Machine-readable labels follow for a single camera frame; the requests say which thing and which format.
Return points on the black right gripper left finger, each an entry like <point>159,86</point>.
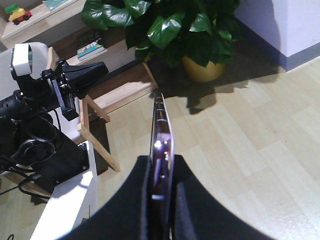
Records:
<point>124,216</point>

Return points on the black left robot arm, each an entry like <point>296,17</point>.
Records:
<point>30,144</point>

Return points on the light wooden shelf unit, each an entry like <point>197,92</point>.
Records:
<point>59,29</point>

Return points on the yellow plant pot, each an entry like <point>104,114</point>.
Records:
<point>202,74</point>

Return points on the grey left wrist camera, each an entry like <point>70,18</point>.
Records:
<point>22,59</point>

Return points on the black foldable smartphone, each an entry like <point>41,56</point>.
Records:
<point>162,168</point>

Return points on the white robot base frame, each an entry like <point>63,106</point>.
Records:
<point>69,203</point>

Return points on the stack of books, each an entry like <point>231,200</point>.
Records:
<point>89,44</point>

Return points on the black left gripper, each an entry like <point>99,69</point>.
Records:
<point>56,89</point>

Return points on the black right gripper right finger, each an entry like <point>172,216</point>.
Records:
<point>197,215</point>

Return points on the yellow toy car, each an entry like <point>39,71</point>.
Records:
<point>17,14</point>

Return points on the green potted plant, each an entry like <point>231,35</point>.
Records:
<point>202,30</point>

